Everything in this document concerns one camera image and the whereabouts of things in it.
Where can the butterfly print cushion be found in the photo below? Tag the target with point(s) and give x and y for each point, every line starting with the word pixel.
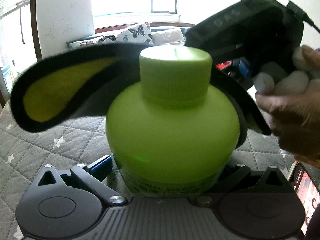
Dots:
pixel 135 33

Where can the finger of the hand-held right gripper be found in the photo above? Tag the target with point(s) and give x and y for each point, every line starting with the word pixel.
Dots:
pixel 244 67

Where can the person's right hand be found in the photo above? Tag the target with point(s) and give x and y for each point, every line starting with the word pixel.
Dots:
pixel 295 115

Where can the smartphone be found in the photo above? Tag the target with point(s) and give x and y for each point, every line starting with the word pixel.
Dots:
pixel 306 197

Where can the grey quilted star-print mattress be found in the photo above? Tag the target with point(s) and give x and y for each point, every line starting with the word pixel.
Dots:
pixel 50 145

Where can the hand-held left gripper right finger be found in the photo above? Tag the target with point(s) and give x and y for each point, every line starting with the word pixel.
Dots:
pixel 240 171

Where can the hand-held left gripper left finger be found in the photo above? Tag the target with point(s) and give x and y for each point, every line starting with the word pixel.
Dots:
pixel 101 167

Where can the black and yellow cleaning cloth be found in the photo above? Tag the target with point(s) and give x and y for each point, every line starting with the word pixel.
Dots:
pixel 50 100

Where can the white pillow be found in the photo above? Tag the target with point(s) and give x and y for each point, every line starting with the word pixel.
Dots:
pixel 167 37

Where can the green plastic bottle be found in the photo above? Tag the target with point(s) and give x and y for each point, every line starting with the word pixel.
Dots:
pixel 170 130

